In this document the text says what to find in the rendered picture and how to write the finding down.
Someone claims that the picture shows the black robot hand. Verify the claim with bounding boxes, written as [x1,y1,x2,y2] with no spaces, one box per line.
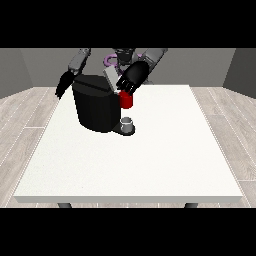
[115,60,150,97]
[54,68,79,101]

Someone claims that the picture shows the red pod holder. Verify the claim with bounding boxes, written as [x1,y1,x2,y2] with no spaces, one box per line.
[118,90,134,110]

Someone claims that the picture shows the black coffee machine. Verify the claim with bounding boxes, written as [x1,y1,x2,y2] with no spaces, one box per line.
[71,74,136,136]

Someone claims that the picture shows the grey robot trunk purple rings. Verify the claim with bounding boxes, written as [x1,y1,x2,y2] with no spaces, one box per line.
[103,48,138,70]

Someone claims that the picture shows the small grey cup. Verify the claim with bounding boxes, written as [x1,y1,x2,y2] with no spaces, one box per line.
[120,116,135,134]

